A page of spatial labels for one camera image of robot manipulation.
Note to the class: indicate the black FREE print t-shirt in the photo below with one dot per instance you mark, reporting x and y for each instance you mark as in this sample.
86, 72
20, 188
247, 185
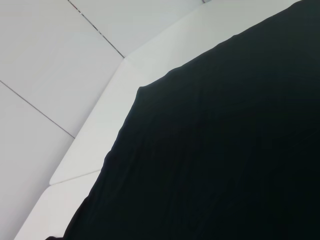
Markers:
212, 137

